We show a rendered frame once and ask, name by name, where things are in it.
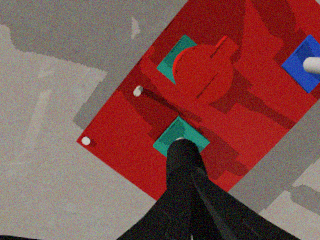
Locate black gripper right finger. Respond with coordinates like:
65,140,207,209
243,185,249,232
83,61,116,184
191,173,300,240

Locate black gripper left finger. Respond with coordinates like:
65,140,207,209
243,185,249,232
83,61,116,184
116,173,193,240

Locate red circuit board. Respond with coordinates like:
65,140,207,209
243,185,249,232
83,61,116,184
77,0,320,200

